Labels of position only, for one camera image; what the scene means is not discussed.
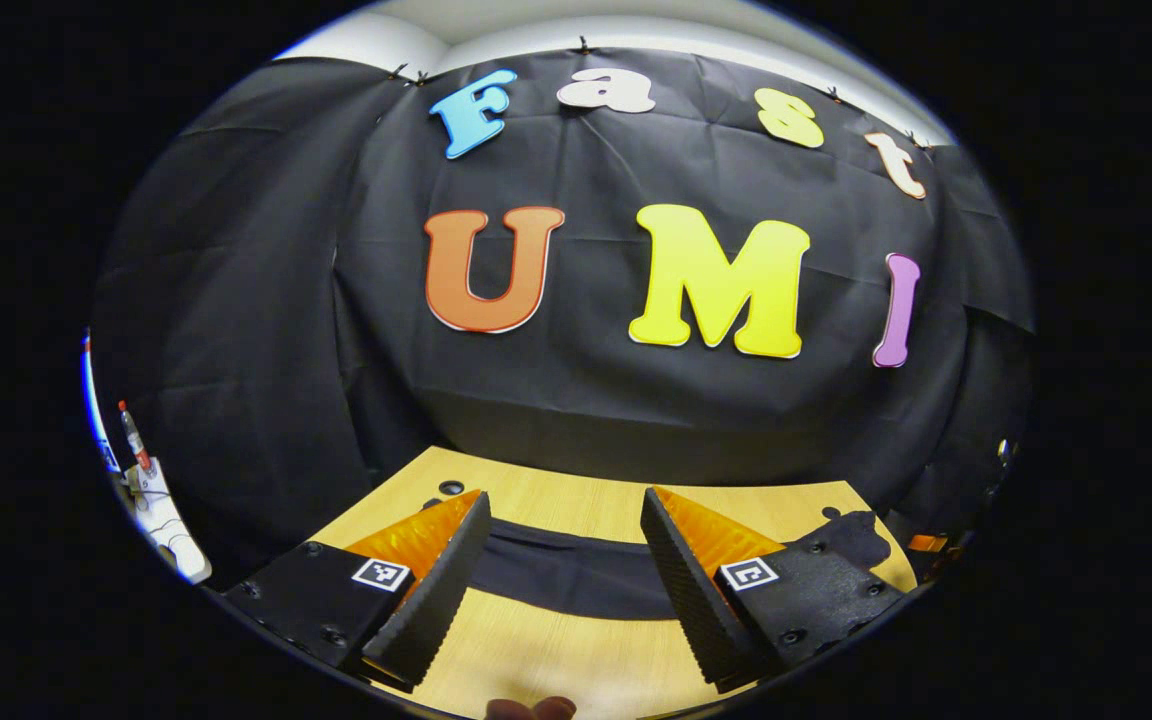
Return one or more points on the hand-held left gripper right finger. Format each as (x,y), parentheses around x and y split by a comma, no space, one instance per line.
(691,590)

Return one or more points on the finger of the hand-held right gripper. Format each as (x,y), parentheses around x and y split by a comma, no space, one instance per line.
(928,543)

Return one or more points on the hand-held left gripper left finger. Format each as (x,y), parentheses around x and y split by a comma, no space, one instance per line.
(436,590)

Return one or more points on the dark jeans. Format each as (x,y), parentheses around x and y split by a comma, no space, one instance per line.
(576,570)

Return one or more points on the black backdrop cloth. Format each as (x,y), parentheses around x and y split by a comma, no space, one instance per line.
(636,410)

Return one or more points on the white side table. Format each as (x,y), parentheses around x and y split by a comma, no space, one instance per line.
(171,530)

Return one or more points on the red capped bottle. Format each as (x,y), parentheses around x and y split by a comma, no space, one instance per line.
(134,435)

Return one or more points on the white board panel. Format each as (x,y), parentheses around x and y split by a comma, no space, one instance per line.
(91,400)

